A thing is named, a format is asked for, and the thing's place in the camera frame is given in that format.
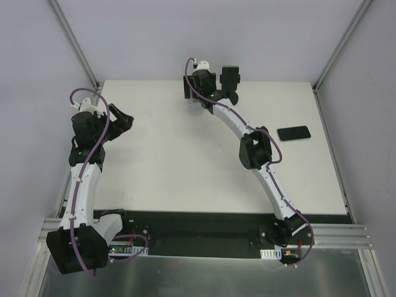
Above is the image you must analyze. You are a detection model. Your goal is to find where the left aluminium frame post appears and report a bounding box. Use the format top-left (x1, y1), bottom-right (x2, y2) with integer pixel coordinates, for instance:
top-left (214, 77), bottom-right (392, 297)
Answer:
top-left (46, 0), bottom-right (101, 90)

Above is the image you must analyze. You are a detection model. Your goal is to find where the aluminium rail left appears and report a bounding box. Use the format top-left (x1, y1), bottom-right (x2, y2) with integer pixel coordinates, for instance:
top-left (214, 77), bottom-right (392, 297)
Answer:
top-left (39, 218), bottom-right (62, 241)

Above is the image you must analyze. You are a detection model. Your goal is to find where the white cable duct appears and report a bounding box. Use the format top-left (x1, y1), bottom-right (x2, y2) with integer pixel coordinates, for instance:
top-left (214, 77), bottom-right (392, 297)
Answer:
top-left (260, 248), bottom-right (282, 260)
top-left (108, 246), bottom-right (149, 257)

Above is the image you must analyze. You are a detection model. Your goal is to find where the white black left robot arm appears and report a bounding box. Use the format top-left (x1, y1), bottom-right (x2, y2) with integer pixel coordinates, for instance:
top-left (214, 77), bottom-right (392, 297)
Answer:
top-left (46, 103), bottom-right (134, 274)

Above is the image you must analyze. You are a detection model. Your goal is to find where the white left cable duct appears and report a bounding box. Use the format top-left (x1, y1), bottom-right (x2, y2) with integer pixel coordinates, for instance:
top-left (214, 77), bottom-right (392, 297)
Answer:
top-left (108, 246), bottom-right (149, 257)

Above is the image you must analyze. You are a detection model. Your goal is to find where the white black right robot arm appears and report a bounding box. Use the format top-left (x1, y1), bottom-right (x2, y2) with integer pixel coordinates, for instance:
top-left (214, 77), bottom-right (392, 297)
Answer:
top-left (183, 69), bottom-right (306, 248)

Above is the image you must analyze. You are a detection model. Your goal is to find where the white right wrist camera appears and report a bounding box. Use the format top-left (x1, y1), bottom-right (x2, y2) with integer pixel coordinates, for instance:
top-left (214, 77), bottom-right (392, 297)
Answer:
top-left (192, 59), bottom-right (210, 70)

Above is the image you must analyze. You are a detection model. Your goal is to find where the aluminium rail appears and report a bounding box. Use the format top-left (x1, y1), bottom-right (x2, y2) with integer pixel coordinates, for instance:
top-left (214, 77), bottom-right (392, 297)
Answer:
top-left (39, 218), bottom-right (62, 241)
top-left (309, 223), bottom-right (372, 248)

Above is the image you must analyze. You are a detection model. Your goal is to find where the green phone black screen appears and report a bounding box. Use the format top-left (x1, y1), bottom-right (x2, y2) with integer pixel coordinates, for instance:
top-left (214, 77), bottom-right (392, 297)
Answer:
top-left (220, 66), bottom-right (241, 92)

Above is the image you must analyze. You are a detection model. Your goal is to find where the aluminium rail right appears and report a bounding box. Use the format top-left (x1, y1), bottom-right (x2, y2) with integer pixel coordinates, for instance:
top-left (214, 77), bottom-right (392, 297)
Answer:
top-left (309, 223), bottom-right (372, 248)

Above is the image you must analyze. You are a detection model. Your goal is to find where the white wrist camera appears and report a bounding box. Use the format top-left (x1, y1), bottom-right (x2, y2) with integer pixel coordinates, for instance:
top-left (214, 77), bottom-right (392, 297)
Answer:
top-left (71, 97), bottom-right (104, 118)
top-left (192, 59), bottom-right (210, 70)

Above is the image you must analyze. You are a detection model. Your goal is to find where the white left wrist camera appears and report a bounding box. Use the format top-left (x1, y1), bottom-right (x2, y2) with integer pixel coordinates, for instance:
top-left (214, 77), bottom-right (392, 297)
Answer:
top-left (71, 97), bottom-right (104, 118)

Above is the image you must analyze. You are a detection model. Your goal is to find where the white right cable duct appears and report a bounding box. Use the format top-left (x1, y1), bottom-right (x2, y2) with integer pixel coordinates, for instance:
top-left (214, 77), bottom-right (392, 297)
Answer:
top-left (260, 248), bottom-right (282, 260)

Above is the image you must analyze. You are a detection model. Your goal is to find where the aluminium frame post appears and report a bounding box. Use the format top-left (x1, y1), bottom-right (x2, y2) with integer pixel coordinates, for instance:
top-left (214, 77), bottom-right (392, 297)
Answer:
top-left (312, 0), bottom-right (374, 93)
top-left (46, 0), bottom-right (101, 90)

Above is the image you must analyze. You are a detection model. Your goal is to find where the black phone stand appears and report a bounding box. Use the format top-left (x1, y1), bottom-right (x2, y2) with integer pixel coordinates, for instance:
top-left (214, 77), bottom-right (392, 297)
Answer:
top-left (220, 74), bottom-right (241, 106)

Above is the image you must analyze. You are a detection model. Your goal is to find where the white phone face down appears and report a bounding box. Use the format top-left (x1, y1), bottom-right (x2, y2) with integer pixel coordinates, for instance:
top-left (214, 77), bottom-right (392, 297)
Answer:
top-left (187, 98), bottom-right (200, 106)

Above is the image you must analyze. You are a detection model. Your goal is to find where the right aluminium frame post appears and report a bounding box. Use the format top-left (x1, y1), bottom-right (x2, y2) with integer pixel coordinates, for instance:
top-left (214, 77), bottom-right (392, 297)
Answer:
top-left (312, 0), bottom-right (374, 93)

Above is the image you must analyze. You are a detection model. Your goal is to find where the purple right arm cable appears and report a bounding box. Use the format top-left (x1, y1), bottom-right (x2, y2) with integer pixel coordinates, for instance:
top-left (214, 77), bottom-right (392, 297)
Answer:
top-left (184, 56), bottom-right (315, 269)

